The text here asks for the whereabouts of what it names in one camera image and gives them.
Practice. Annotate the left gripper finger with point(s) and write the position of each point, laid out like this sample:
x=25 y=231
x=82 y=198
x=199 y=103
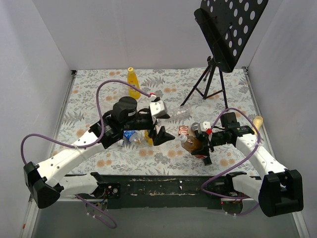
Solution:
x=164 y=115
x=161 y=136

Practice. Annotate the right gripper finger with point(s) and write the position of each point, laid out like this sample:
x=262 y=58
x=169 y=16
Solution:
x=202 y=152
x=200 y=131

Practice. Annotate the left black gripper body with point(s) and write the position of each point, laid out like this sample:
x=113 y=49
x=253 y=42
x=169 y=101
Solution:
x=153 y=127

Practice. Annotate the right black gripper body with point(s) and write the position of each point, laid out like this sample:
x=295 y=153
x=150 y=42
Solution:
x=208 y=143

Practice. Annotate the brown tea bottle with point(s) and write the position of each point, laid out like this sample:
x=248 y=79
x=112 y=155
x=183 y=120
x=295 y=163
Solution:
x=192 y=144

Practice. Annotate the white tea bottle cap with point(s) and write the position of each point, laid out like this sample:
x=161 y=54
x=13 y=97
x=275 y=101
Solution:
x=183 y=138

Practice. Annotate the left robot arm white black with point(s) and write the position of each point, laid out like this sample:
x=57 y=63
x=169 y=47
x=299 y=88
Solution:
x=47 y=180

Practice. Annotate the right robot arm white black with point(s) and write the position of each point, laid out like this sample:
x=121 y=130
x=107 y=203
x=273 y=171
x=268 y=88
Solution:
x=279 y=190

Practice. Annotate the yellow honey pomelo bottle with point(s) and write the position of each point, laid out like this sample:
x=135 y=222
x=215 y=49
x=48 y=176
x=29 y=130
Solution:
x=147 y=138

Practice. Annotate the clear crushed plastic bottle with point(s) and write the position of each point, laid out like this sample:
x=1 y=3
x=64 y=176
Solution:
x=180 y=113

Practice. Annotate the blue label crushed water bottle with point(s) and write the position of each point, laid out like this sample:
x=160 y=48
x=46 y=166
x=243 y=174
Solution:
x=131 y=137

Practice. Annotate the tall yellow juice bottle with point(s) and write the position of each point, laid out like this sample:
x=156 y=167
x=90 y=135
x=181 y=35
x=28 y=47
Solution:
x=133 y=80

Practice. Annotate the floral patterned table mat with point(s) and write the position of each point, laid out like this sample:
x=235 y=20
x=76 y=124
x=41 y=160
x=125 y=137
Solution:
x=173 y=86

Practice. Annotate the red owl wooden block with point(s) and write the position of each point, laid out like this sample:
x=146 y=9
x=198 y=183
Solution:
x=183 y=130

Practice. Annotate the beige cone object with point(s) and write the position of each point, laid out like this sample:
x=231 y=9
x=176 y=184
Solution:
x=257 y=122

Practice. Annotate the black front base bar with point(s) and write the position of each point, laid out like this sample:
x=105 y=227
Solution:
x=152 y=191

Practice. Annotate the black perforated music stand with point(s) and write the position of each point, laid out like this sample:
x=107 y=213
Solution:
x=227 y=26

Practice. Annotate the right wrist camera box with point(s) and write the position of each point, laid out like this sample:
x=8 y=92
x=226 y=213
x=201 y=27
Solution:
x=206 y=124

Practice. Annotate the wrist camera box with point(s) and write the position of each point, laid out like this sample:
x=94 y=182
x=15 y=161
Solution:
x=206 y=124
x=157 y=107

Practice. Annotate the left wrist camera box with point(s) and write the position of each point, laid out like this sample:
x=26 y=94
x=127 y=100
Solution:
x=157 y=107

